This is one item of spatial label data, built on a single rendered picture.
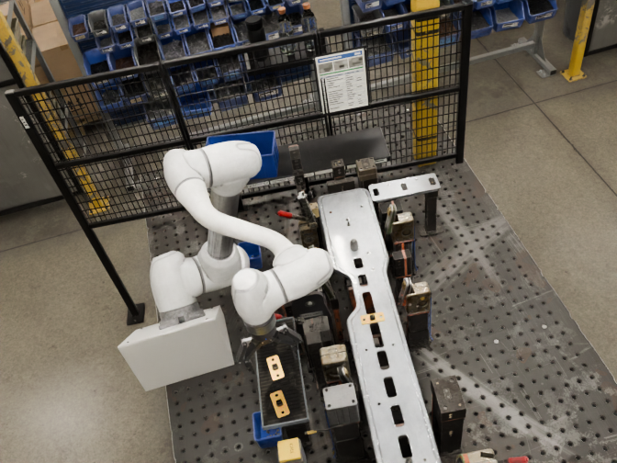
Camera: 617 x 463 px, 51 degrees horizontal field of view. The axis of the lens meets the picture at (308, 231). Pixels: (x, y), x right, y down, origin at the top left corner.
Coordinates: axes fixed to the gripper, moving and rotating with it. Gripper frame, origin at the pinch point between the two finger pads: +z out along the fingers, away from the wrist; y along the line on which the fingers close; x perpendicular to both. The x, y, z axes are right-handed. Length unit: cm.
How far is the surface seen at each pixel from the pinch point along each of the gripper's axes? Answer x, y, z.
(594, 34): -225, -278, 90
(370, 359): -1.1, -31.0, 20.1
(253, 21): -127, -33, -41
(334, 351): -3.8, -20.0, 12.2
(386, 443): 27.8, -25.0, 20.0
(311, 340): -9.4, -14.1, 10.2
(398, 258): -39, -57, 21
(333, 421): 16.8, -12.1, 17.1
